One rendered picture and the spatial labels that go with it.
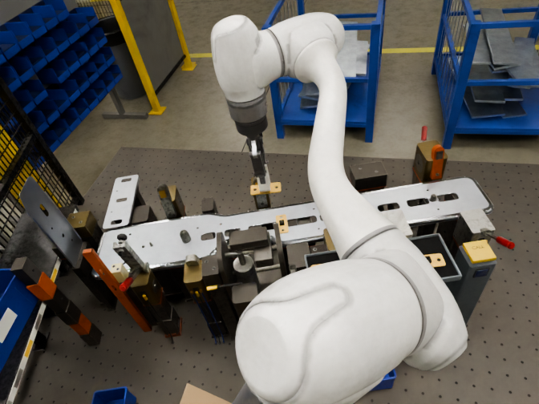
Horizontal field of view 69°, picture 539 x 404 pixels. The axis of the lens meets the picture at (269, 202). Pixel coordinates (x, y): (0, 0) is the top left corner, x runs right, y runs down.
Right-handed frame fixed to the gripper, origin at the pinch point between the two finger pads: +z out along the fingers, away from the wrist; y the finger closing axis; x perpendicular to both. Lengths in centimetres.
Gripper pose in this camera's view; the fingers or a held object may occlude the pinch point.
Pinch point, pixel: (263, 178)
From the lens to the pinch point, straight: 104.7
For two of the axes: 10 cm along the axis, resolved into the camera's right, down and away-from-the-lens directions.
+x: -9.9, 1.1, 0.9
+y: -0.1, -7.2, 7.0
